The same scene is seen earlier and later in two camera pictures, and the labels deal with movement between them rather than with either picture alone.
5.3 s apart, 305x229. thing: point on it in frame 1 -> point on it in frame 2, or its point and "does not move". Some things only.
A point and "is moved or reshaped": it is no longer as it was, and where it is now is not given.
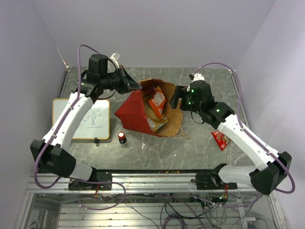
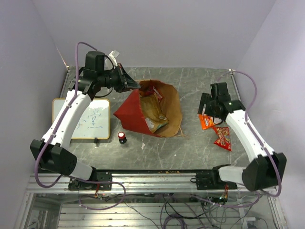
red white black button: [122, 139] does not move
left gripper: [127, 81] does not move
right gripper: [181, 92] -> [206, 98]
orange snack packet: [157, 102] is moved or reshaped
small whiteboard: [94, 123] does not move
